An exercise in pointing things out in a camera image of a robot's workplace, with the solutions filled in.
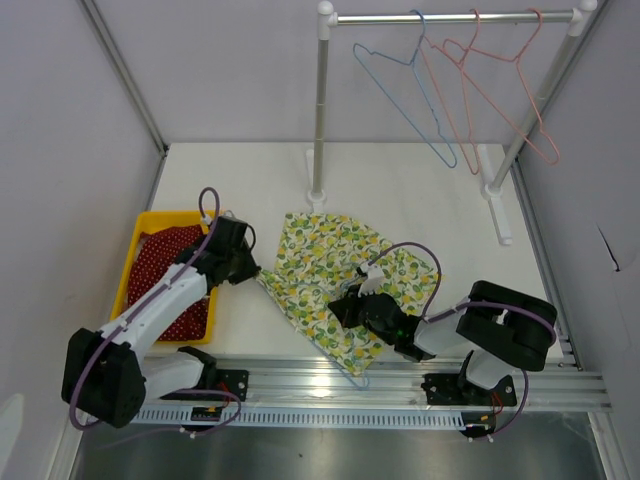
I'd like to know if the aluminium mounting rail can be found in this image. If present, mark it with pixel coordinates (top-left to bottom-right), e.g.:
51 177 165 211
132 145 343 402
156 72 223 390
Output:
66 355 614 413

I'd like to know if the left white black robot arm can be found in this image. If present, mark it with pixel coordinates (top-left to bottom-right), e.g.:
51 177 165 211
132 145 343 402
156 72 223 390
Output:
61 215 259 430

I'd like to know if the yellow plastic tray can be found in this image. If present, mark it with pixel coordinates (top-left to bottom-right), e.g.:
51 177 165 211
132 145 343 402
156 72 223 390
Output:
111 211 217 347

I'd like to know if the white slotted cable duct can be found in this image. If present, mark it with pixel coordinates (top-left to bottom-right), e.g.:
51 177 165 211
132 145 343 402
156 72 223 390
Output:
132 405 465 431

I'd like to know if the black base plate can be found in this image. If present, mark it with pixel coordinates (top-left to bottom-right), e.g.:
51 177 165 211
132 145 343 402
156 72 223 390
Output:
421 373 517 407
199 369 249 402

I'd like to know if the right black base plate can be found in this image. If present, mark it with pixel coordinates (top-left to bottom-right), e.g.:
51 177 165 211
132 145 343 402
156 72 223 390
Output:
421 373 517 407

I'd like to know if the lemon print skirt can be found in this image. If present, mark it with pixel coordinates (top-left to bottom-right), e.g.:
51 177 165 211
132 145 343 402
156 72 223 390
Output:
257 213 442 377

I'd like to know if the pink wire hanger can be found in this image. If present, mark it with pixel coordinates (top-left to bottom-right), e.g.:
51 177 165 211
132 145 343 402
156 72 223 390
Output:
419 8 483 175
442 7 560 166

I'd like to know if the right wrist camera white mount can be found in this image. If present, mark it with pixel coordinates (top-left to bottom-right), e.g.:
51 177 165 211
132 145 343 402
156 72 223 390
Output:
357 262 386 297

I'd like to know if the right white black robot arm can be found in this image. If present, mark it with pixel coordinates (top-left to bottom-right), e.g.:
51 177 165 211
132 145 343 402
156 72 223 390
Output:
329 280 557 404

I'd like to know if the clothes rack metal white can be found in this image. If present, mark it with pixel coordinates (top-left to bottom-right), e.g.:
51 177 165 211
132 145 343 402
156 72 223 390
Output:
306 1 598 246

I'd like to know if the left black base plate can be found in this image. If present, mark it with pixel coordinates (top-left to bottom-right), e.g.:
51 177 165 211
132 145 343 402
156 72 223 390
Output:
199 369 249 402

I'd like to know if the blue wire hanger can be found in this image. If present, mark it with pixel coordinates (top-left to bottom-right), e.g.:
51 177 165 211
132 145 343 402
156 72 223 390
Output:
352 9 460 169
294 249 401 391

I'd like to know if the red polka dot skirt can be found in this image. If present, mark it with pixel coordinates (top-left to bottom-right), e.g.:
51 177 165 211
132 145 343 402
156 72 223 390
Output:
126 225 209 343

